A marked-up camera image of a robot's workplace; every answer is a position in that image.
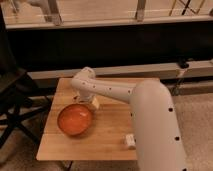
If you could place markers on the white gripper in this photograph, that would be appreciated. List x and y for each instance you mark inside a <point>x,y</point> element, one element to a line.
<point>86,96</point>

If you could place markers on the orange bowl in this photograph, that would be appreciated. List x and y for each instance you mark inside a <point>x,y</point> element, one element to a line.
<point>74,119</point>

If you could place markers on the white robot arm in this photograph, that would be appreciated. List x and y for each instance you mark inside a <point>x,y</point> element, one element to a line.
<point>159,145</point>

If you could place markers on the wooden folding table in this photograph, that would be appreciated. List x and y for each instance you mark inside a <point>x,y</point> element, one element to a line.
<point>103,141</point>

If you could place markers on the white plastic bottle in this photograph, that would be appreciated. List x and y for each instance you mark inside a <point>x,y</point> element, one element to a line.
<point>130,141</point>

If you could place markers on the black office chair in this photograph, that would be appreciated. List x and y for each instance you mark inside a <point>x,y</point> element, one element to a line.
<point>15,86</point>

